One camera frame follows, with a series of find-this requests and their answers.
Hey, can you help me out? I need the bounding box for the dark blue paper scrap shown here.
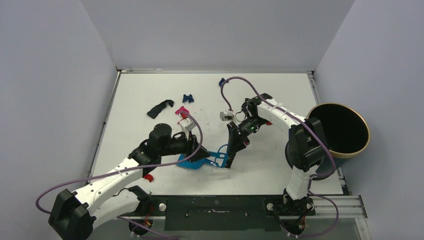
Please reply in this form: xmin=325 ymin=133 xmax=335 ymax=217
xmin=182 ymin=94 xmax=194 ymax=103

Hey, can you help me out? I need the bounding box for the far dark blue scrap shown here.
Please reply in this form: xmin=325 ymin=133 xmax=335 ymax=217
xmin=218 ymin=78 xmax=226 ymax=87

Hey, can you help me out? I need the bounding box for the pink paper scrap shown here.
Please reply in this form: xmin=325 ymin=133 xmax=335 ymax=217
xmin=175 ymin=106 xmax=190 ymax=118

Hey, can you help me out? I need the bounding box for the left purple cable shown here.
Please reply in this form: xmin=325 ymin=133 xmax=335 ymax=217
xmin=35 ymin=110 xmax=204 ymax=240

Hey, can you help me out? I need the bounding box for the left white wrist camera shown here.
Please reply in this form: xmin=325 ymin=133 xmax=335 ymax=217
xmin=178 ymin=117 xmax=197 ymax=136

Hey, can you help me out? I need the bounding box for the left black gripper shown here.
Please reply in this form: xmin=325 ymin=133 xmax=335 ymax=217
xmin=159 ymin=129 xmax=210 ymax=162

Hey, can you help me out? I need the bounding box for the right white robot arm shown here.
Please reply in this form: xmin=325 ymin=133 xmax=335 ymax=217
xmin=226 ymin=93 xmax=330 ymax=215

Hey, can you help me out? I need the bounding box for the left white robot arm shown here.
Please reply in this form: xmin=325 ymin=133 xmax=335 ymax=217
xmin=48 ymin=123 xmax=210 ymax=240

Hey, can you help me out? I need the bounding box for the black gold-rimmed waste bin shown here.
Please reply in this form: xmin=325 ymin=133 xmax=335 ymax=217
xmin=284 ymin=102 xmax=371 ymax=181

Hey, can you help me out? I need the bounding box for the red paper scrap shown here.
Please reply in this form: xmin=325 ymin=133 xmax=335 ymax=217
xmin=143 ymin=174 xmax=154 ymax=183

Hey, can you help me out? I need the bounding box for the black paper scrap strip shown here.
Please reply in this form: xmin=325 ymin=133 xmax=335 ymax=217
xmin=146 ymin=99 xmax=175 ymax=119

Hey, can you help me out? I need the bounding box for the blue plastic dustpan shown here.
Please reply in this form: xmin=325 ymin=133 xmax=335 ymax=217
xmin=176 ymin=158 xmax=217 ymax=170

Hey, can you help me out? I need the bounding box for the blue hand brush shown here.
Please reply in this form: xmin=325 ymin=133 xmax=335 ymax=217
xmin=205 ymin=144 xmax=236 ymax=169

